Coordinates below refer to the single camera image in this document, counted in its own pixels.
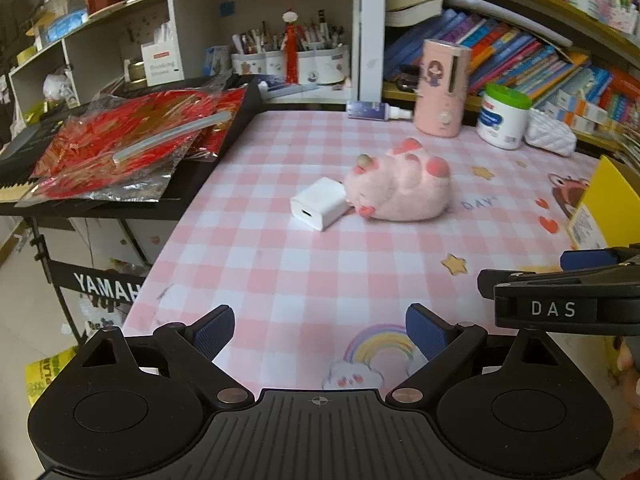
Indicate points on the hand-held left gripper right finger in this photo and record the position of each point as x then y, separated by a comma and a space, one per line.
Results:
425, 334

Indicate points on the pink plush pig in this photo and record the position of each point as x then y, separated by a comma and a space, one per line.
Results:
400, 195

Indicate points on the pink humidifier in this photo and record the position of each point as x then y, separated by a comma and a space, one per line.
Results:
440, 90

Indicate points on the row of red books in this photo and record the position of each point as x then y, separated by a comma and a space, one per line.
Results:
620, 95

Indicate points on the small blue card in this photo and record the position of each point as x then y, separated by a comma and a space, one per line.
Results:
216, 60

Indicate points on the yellow cardboard box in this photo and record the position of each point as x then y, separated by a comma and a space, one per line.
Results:
605, 200

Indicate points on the person's right hand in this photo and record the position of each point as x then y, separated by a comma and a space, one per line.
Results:
631, 382

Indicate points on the stack of lying books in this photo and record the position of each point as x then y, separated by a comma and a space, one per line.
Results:
415, 5

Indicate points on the pile of medicine boxes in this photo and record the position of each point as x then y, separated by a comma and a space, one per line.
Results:
580, 110

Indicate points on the small spray bottle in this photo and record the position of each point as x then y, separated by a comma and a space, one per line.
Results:
370, 110

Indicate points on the white quilted pouch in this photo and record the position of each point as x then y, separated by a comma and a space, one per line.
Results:
547, 132

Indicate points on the white pen holder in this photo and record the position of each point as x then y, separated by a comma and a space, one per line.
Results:
247, 64
325, 66
277, 65

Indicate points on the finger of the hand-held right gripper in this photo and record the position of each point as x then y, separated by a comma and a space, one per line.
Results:
585, 259
615, 305

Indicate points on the black electronic keyboard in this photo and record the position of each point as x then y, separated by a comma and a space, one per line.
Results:
220, 170

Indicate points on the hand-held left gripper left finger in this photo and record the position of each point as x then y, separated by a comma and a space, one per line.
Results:
215, 332

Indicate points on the white bookshelf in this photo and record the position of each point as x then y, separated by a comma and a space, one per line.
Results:
370, 35

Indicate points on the white charger block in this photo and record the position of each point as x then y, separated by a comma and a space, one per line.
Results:
320, 202

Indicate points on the yellow plastic bag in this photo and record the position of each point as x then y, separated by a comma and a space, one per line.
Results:
47, 375

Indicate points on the red decoration packet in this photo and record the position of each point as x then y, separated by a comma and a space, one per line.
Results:
100, 160
220, 105

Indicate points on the small metal tin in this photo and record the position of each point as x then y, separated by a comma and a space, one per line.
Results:
135, 71

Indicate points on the white box red label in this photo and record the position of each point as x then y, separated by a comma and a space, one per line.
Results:
162, 62

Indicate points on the white and blue tube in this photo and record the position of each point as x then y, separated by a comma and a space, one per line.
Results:
290, 90

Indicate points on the translucent plastic bar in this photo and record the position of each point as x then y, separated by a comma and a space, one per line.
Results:
170, 137

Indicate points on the black keyboard stand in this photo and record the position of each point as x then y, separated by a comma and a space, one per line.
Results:
105, 287

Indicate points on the red doll figure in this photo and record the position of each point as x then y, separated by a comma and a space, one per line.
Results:
291, 60

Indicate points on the white jar green lid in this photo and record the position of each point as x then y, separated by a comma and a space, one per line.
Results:
502, 120

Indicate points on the pink checked tablecloth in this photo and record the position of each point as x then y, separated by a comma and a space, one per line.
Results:
280, 270

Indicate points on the row of colourful books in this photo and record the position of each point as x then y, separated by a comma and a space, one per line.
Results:
505, 55

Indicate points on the white plastic bag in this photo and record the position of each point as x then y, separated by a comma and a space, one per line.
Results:
57, 89

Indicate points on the blue packet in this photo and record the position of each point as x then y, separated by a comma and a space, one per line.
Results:
65, 26

